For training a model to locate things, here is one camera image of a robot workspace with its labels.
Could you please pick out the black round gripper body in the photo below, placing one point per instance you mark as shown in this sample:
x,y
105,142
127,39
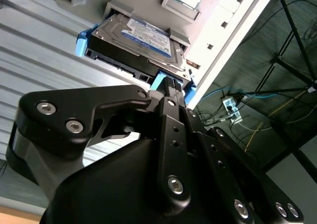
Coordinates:
x,y
111,189

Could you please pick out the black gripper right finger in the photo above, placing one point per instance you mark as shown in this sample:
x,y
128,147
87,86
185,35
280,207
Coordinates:
x,y
215,154

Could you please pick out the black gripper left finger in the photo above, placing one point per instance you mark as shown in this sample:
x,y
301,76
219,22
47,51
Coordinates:
x,y
62,105

